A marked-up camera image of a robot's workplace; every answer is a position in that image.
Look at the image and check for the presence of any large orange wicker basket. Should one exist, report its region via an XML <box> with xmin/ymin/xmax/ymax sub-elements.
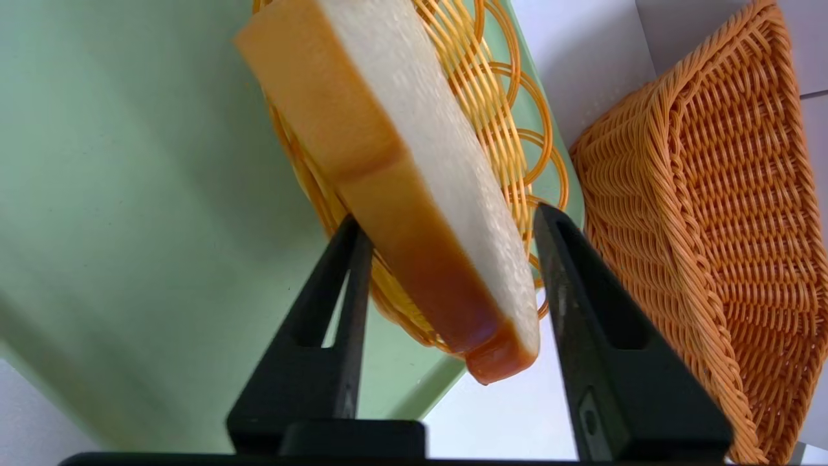
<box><xmin>569</xmin><ymin>0</ymin><xmax>828</xmax><ymax>465</ymax></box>

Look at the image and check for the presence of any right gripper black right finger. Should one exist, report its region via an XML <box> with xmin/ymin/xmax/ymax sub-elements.
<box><xmin>534</xmin><ymin>203</ymin><xmax>734</xmax><ymax>461</ymax></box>

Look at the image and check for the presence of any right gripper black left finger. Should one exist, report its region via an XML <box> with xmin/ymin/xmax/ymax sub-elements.
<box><xmin>226</xmin><ymin>215</ymin><xmax>374</xmax><ymax>454</ymax></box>

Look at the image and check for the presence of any small yellow oval wicker basket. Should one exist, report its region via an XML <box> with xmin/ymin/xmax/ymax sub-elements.
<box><xmin>252</xmin><ymin>0</ymin><xmax>570</xmax><ymax>355</ymax></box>

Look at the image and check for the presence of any light green plastic tray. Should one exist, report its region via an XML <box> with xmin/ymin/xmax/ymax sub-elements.
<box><xmin>0</xmin><ymin>0</ymin><xmax>586</xmax><ymax>454</ymax></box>

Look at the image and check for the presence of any slice of white bread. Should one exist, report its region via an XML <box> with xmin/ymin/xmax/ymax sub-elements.
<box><xmin>234</xmin><ymin>0</ymin><xmax>541</xmax><ymax>384</ymax></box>

